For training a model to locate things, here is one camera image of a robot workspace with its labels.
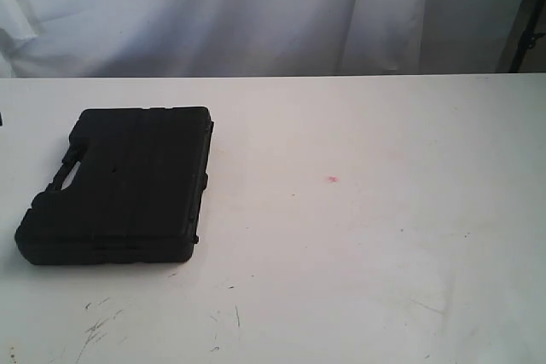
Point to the black plastic tool case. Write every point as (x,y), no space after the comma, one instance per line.
(129,190)

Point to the white cloth backdrop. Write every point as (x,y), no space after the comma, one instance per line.
(243,38)

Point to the black metal stand pole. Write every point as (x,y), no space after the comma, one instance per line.
(532,33)

